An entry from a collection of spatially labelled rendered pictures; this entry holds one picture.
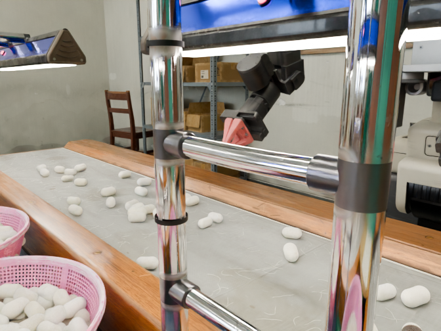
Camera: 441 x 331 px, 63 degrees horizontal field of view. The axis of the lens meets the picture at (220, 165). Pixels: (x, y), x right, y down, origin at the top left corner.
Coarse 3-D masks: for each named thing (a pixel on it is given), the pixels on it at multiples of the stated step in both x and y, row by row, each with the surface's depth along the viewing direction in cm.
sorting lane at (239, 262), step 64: (64, 192) 87; (128, 192) 87; (192, 192) 87; (128, 256) 55; (192, 256) 55; (256, 256) 55; (320, 256) 55; (256, 320) 41; (320, 320) 41; (384, 320) 41
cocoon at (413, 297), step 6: (408, 288) 43; (414, 288) 43; (420, 288) 43; (426, 288) 43; (402, 294) 43; (408, 294) 42; (414, 294) 42; (420, 294) 42; (426, 294) 43; (402, 300) 43; (408, 300) 42; (414, 300) 42; (420, 300) 42; (426, 300) 43; (408, 306) 43; (414, 306) 42
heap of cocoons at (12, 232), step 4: (0, 224) 67; (0, 228) 65; (4, 228) 65; (8, 228) 66; (12, 228) 67; (0, 232) 63; (4, 232) 63; (8, 232) 63; (12, 232) 63; (16, 232) 64; (0, 236) 63; (4, 236) 63; (8, 236) 63; (0, 240) 60; (4, 240) 63; (24, 240) 62; (8, 256) 56; (4, 268) 55
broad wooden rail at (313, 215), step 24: (72, 144) 142; (96, 144) 138; (144, 168) 104; (192, 168) 101; (216, 192) 83; (240, 192) 79; (264, 192) 79; (288, 192) 79; (264, 216) 71; (288, 216) 68; (312, 216) 66; (384, 240) 56; (408, 240) 55; (432, 240) 55; (408, 264) 52; (432, 264) 51
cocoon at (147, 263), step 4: (152, 256) 52; (136, 260) 51; (140, 260) 51; (144, 260) 51; (148, 260) 51; (152, 260) 51; (156, 260) 51; (140, 264) 51; (144, 264) 51; (148, 264) 51; (152, 264) 51; (156, 264) 51; (144, 268) 51; (148, 268) 51; (152, 268) 51
